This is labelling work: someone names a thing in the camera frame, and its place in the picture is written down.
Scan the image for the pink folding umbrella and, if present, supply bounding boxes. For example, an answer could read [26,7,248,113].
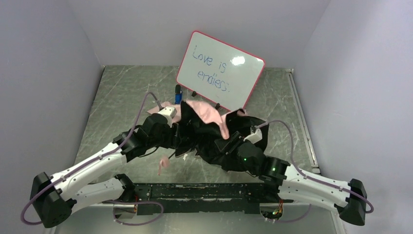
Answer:
[151,100,268,172]

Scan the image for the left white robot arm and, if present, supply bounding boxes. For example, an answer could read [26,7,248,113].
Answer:
[28,106,176,228]

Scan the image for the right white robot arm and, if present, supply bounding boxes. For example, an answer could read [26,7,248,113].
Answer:
[214,128,367,226]

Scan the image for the blue whiteboard marker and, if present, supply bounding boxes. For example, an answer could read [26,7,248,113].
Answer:
[174,84,183,105]

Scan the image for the red-framed whiteboard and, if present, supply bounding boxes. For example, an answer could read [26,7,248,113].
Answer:
[176,31,265,111]

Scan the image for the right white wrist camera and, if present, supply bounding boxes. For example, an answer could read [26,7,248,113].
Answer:
[244,126,263,144]

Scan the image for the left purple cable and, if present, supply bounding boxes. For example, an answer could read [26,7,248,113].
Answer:
[19,92,165,227]

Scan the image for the purple cable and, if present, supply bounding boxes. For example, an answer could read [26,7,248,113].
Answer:
[255,120,375,224]
[19,92,165,227]

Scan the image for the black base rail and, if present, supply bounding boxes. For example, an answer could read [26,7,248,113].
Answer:
[134,183,280,215]

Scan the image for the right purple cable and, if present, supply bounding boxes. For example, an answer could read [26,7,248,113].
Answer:
[255,120,375,224]

